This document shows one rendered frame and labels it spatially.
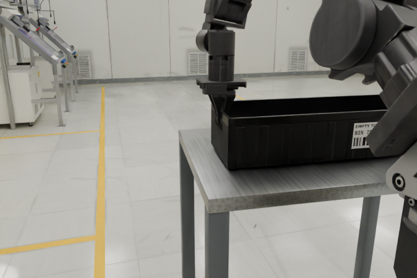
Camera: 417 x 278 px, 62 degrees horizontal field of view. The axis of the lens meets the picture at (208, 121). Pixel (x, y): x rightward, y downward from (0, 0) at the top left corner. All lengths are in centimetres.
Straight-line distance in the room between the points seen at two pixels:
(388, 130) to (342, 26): 12
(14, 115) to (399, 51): 428
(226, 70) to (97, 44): 663
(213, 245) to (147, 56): 680
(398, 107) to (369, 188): 49
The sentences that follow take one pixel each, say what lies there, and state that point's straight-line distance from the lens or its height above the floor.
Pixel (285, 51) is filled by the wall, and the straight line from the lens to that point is 833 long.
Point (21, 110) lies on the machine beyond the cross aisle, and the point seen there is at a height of 21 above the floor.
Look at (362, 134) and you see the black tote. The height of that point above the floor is 86.
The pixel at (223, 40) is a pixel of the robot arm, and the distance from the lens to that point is 74.
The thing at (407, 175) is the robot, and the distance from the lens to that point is 34.
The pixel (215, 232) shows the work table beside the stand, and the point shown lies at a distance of 68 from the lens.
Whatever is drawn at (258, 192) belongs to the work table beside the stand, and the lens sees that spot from 67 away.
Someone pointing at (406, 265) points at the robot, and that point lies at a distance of 56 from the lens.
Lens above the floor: 110
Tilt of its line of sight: 15 degrees down
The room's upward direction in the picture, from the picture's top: straight up
